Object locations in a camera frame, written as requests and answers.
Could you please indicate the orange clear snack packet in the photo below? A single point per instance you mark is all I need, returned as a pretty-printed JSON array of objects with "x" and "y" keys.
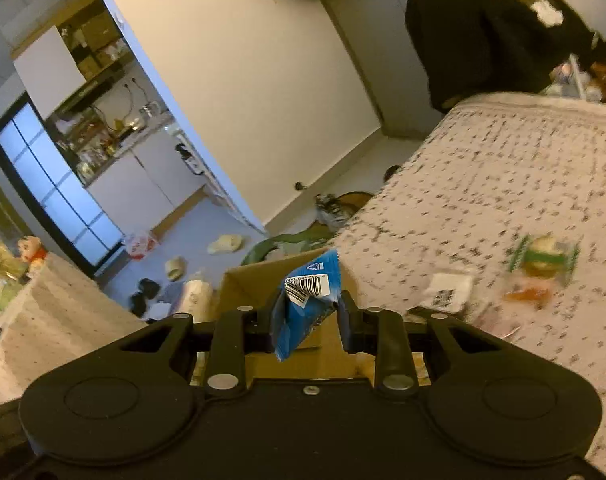
[{"x": 533, "y": 293}]

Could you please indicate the grey door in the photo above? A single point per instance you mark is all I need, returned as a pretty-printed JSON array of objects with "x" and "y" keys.
[{"x": 374, "y": 32}]

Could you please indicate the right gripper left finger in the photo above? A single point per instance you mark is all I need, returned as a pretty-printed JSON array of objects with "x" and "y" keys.
[{"x": 243, "y": 341}]

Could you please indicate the cartoon boy doll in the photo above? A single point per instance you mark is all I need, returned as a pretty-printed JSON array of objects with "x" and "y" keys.
[{"x": 32, "y": 252}]

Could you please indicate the grey sneakers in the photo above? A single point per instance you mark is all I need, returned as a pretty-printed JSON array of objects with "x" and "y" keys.
[{"x": 331, "y": 212}]

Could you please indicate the patterned white bed sheet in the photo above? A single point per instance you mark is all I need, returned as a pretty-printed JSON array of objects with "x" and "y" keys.
[{"x": 498, "y": 168}]

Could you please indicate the dotted white tablecloth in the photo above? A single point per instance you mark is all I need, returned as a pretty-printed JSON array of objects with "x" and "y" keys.
[{"x": 57, "y": 317}]

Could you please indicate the red white plastic bag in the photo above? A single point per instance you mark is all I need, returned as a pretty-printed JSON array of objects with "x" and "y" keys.
[{"x": 139, "y": 244}]

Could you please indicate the green cartoon floor mat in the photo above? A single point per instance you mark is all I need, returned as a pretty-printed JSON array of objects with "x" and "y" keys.
[{"x": 285, "y": 245}]

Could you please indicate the cardboard box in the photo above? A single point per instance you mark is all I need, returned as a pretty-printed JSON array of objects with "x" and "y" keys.
[{"x": 318, "y": 359}]

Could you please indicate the green striped burger snack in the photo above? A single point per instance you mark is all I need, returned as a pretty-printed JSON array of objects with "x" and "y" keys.
[{"x": 545, "y": 256}]

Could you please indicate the blue snack packet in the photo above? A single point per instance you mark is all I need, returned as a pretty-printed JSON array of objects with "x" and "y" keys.
[{"x": 306, "y": 296}]

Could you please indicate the glass panel door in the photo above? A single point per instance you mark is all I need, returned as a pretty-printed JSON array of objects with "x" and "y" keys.
[{"x": 53, "y": 193}]

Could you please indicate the beige slipper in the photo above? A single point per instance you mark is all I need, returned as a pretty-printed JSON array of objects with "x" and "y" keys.
[
  {"x": 175, "y": 268},
  {"x": 225, "y": 244}
]

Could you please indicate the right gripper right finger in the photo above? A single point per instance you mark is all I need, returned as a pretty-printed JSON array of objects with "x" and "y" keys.
[{"x": 380, "y": 333}]

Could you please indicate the white kitchen cabinet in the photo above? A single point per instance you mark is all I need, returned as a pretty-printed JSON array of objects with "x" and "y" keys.
[{"x": 145, "y": 184}]

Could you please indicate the black coat pile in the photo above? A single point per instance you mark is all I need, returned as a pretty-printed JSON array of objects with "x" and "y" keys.
[{"x": 469, "y": 47}]

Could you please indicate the black white snack bag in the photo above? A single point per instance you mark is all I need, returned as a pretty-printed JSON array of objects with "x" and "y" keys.
[{"x": 448, "y": 292}]

